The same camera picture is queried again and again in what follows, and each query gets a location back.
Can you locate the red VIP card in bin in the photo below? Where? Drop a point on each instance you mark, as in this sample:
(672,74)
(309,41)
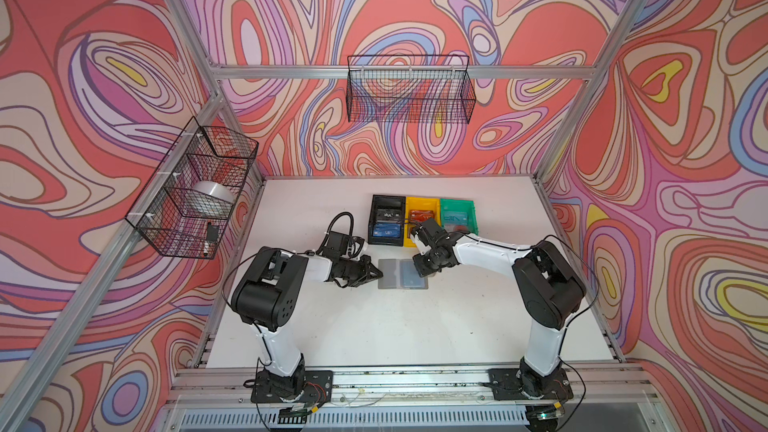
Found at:
(418,215)

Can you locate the black wire basket back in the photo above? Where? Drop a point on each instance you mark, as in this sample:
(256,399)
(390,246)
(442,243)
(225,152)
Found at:
(409,88)

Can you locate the green plastic bin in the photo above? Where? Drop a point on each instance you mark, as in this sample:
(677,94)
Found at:
(458,215)

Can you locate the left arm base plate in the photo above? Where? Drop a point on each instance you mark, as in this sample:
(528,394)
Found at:
(308,387)

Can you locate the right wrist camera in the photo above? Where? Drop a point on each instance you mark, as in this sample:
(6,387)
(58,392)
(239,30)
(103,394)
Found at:
(427,235)

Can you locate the blue VIP card in bin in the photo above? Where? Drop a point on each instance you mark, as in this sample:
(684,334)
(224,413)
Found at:
(386,230)

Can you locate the silver tape roll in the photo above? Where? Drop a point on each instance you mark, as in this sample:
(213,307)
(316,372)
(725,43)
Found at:
(215,190)

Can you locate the yellow plastic bin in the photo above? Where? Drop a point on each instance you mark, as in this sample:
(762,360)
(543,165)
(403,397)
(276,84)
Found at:
(424,203)

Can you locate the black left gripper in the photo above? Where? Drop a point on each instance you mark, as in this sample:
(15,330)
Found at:
(364,270)

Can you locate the black wire basket left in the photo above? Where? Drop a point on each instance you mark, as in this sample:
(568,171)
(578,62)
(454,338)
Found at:
(177,221)

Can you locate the black wire basket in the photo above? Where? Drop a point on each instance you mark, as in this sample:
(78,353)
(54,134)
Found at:
(177,221)
(409,88)

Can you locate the aluminium front rail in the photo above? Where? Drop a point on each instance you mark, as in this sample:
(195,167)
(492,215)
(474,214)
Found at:
(454,397)

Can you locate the black plastic bin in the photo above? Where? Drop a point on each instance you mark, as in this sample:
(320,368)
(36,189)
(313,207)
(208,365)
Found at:
(387,208)

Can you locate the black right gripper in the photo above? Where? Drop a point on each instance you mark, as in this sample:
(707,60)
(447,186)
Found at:
(422,269)

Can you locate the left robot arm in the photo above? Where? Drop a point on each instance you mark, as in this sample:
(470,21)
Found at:
(267,295)

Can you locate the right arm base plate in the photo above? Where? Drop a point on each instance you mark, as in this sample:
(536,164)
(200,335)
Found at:
(513,384)

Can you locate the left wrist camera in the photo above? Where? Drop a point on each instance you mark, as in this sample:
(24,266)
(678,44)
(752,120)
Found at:
(338,245)

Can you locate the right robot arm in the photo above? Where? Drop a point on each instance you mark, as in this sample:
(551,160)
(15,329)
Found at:
(550,289)

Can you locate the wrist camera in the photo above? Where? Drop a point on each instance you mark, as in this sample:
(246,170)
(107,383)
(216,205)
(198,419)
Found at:
(338,245)
(427,235)

